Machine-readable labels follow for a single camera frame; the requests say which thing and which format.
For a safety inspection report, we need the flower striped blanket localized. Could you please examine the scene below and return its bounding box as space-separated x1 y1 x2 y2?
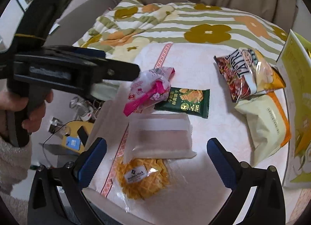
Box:
74 0 287 62

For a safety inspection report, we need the cream orange snack bag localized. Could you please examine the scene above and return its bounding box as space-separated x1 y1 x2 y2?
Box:
235 92 291 166

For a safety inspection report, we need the green cardboard box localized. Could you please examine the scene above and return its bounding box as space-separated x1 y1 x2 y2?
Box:
277 30 310 189

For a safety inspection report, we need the pink white candy wrapper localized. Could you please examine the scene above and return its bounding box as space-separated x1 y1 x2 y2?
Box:
123 67 175 116

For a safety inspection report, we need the taro chips snack bag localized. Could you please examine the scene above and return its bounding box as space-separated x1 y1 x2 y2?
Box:
214 48 286 103

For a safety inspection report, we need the dark green cracker pack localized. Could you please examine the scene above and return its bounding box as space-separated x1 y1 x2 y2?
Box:
154 87 210 119

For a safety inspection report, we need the person left hand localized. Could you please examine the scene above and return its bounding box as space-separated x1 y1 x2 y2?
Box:
0 89 54 138

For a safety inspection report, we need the white fuzzy sleeve forearm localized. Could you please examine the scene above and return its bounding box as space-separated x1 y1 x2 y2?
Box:
0 140 32 224

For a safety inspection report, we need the waffle cookie clear pack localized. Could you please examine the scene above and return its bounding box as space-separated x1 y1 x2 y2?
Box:
112 156 188 213

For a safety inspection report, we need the translucent white snack pack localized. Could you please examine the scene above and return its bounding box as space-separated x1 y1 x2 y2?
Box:
123 113 197 163

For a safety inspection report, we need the grey padded headboard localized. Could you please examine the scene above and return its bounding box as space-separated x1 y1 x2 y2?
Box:
44 0 115 46

